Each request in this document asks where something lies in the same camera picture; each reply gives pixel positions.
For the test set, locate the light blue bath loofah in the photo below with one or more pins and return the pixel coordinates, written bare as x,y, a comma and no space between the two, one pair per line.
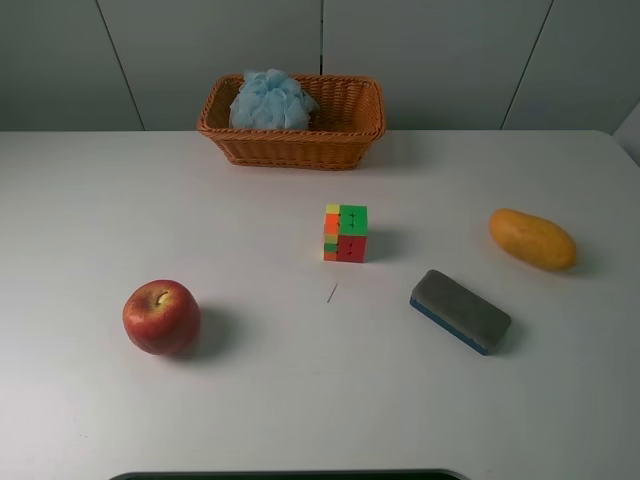
271,100

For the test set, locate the multicoloured puzzle cube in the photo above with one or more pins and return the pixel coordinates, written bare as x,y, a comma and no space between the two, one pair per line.
345,233

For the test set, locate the orange wicker basket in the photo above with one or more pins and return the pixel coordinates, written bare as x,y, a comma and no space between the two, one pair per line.
350,118

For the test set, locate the red apple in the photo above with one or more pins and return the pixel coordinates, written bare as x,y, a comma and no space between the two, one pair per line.
162,318

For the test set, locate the grey blue board eraser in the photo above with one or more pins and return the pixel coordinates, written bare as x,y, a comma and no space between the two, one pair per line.
464,314

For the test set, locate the yellow orange mango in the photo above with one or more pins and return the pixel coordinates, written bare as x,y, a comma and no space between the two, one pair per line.
533,240

